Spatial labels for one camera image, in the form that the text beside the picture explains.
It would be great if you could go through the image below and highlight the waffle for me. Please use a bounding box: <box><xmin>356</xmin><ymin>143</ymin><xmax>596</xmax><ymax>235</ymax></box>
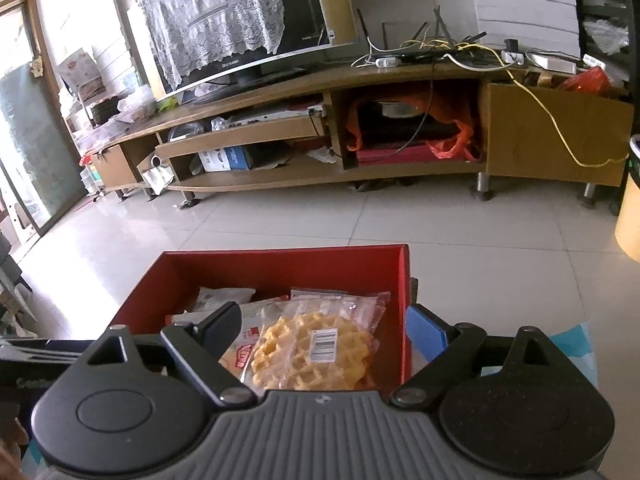
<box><xmin>241</xmin><ymin>289</ymin><xmax>390</xmax><ymax>393</ymax></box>

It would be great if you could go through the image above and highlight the person's left hand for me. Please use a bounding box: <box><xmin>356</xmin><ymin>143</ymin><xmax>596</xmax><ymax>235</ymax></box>
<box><xmin>0</xmin><ymin>418</ymin><xmax>29</xmax><ymax>480</ymax></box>

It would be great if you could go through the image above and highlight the red cardboard box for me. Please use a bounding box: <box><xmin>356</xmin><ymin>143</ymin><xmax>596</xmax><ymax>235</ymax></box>
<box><xmin>112</xmin><ymin>244</ymin><xmax>411</xmax><ymax>393</ymax></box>

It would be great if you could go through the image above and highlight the blue white checkered tablecloth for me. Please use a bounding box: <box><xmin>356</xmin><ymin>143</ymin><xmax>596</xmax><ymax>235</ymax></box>
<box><xmin>32</xmin><ymin>326</ymin><xmax>615</xmax><ymax>479</ymax></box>

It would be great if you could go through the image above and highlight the blue white appliance box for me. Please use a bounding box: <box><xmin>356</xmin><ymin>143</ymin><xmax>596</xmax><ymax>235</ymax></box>
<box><xmin>198</xmin><ymin>146</ymin><xmax>254</xmax><ymax>172</ymax></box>

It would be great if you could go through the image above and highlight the orange plastic bag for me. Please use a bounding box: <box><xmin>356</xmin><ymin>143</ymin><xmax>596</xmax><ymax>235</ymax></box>
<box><xmin>345</xmin><ymin>89</ymin><xmax>480</xmax><ymax>166</ymax></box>

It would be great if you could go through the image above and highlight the yellow trash bin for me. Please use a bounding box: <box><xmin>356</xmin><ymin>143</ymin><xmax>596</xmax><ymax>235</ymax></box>
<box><xmin>614</xmin><ymin>134</ymin><xmax>640</xmax><ymax>262</ymax></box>

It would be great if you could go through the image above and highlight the long wooden TV cabinet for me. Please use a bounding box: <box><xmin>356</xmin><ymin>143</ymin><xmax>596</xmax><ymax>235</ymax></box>
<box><xmin>89</xmin><ymin>62</ymin><xmax>638</xmax><ymax>204</ymax></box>

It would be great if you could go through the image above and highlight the white power strip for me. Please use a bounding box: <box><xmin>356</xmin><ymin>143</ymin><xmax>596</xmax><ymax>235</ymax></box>
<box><xmin>374</xmin><ymin>56</ymin><xmax>400</xmax><ymax>68</ymax></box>

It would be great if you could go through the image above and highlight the white lace TV cover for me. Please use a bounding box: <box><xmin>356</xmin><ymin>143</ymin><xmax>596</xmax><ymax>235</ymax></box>
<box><xmin>139</xmin><ymin>0</ymin><xmax>285</xmax><ymax>90</ymax></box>

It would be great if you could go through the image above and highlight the flat screen television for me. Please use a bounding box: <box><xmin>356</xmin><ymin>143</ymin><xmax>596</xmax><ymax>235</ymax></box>
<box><xmin>128</xmin><ymin>0</ymin><xmax>358</xmax><ymax>100</ymax></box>

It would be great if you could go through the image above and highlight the white security camera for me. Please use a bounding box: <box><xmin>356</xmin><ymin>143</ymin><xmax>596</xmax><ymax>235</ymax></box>
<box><xmin>149</xmin><ymin>155</ymin><xmax>163</xmax><ymax>168</ymax></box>

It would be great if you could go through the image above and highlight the yellow cable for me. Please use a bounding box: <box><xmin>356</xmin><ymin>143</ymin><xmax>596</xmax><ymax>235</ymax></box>
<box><xmin>374</xmin><ymin>0</ymin><xmax>629</xmax><ymax>168</ymax></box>

